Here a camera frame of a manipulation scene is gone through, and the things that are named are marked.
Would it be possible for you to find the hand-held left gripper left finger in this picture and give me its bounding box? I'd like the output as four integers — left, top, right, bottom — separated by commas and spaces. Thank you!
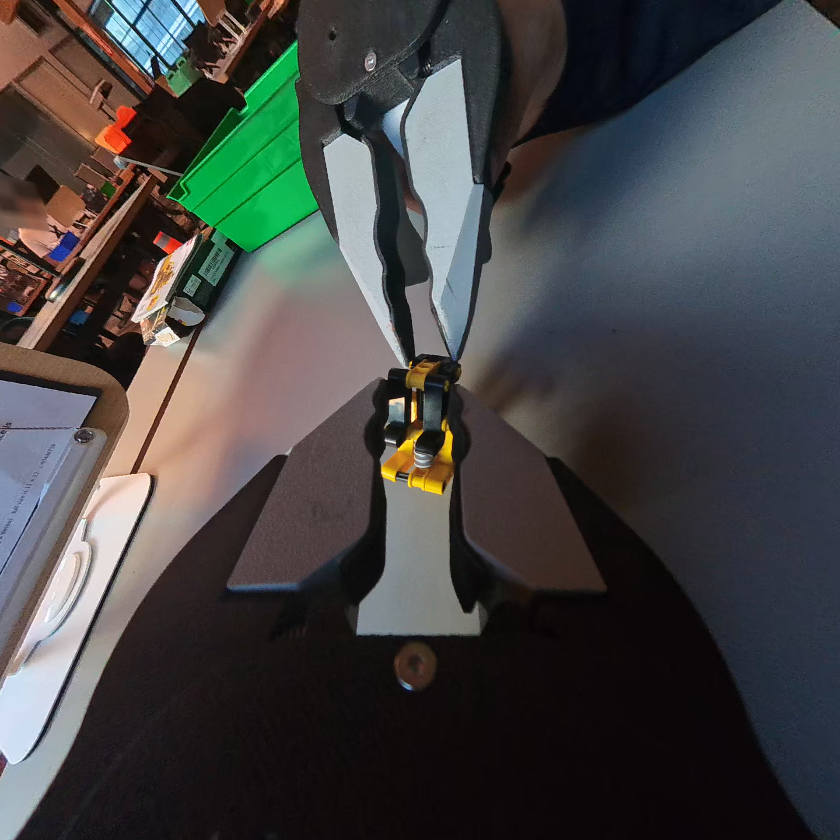
226, 377, 388, 608

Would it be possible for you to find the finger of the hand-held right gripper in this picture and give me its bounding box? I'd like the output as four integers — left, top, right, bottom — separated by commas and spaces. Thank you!
323, 134, 417, 368
402, 55, 494, 365

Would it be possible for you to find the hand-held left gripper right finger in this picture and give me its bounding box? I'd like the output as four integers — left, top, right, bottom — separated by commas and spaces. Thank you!
449, 386, 608, 614

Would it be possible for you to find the green storage bin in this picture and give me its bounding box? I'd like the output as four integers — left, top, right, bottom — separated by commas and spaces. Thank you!
167, 39, 324, 253

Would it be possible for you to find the yellow black lego model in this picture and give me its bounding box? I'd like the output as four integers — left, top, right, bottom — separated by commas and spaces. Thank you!
379, 354, 462, 496

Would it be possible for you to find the person's right forearm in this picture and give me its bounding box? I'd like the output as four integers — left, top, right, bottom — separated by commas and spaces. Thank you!
512, 0, 785, 145

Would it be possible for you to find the person's right hand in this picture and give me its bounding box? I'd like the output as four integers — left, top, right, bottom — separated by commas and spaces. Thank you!
500, 0, 568, 157

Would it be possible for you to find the small green tote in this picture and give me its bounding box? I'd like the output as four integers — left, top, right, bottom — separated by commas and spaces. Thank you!
164, 56, 203, 94

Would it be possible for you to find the paned window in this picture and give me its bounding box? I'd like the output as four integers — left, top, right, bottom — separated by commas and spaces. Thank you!
88, 0, 210, 74

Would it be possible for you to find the clear acrylic holder bar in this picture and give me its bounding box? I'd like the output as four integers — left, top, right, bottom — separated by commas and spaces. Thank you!
0, 427, 109, 664

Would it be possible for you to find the long wooden-edged table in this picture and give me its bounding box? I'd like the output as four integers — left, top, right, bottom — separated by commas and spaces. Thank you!
16, 172, 160, 352

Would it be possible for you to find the printed instruction sheet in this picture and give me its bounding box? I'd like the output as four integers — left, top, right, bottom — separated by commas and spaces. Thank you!
0, 379, 101, 578

